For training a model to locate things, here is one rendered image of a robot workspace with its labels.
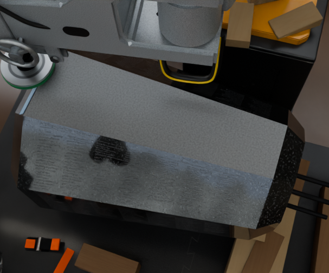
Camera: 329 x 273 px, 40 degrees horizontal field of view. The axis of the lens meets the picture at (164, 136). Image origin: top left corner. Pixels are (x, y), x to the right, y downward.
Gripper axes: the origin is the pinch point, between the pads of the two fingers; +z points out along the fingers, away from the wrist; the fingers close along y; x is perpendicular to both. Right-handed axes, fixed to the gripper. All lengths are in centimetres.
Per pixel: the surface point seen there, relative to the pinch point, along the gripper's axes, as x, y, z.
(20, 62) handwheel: 15, 60, -6
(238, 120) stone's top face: 93, 34, -4
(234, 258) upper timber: 110, -8, -60
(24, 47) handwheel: 14, 58, 5
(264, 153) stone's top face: 97, 19, -2
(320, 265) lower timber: 151, -20, -53
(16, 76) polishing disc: 19, 74, -34
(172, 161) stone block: 68, 26, -19
